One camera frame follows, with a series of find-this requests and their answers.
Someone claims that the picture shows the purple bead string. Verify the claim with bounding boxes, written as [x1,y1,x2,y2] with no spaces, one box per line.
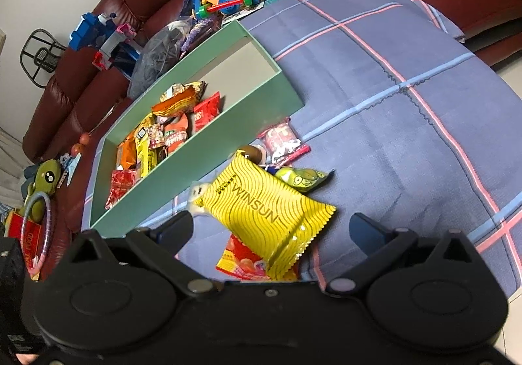
[180,16,224,55]

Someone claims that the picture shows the brown round snack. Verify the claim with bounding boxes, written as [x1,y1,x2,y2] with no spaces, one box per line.
[236,145,267,165]

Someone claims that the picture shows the small white snack packet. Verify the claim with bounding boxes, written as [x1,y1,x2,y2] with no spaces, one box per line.
[188,181,212,219]

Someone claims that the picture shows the green cartoon snack packet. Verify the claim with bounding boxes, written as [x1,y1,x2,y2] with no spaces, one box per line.
[274,167,332,193]

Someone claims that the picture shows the grey plastic bag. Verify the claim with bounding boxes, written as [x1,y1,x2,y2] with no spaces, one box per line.
[127,20,192,100]

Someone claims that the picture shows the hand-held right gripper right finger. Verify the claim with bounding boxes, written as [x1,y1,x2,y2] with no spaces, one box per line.
[325,213,486,296]

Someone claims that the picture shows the large yellow wavy-line packet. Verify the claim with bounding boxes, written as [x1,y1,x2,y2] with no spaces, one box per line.
[191,150,337,282]

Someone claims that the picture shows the blue white toy card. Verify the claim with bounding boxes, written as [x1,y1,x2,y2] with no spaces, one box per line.
[56,152,83,187]

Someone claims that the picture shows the blue plaid blanket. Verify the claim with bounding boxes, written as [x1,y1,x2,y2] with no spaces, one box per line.
[84,0,522,297]

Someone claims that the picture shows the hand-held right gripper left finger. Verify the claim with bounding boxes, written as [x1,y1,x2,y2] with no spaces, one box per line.
[61,212,219,296]

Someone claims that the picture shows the pile of assorted snack packets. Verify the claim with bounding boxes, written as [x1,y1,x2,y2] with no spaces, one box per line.
[104,80,222,211]

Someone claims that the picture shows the white curtain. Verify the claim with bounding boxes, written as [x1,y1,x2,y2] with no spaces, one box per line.
[0,126,26,204]

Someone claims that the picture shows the thin red stick packet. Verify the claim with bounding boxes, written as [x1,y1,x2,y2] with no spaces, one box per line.
[261,145,311,170]

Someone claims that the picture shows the dark red leather sofa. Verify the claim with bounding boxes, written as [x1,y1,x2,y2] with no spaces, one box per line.
[21,0,522,236]

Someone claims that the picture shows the green plush toy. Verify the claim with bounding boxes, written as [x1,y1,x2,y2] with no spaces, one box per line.
[23,158,64,224]

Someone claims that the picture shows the black mesh back support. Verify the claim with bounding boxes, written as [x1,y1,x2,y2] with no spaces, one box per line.
[20,28,68,89]

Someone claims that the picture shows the pink purple hoop ring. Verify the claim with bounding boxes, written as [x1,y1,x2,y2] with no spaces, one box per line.
[20,191,54,273]

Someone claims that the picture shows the red cardboard box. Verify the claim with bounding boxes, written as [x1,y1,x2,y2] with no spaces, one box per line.
[7,212,43,281]

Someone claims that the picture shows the orange-red fruit candy packet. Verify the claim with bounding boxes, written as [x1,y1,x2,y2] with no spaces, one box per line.
[215,235,301,283]

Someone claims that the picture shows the blue toy robot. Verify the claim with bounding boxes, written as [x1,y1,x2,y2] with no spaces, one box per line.
[67,12,144,79]

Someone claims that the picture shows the red clear-edged snack packet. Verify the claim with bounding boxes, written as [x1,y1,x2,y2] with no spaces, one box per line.
[258,119,303,158]

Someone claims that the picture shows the shallow green cardboard box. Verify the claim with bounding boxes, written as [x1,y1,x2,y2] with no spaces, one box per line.
[81,20,305,240]

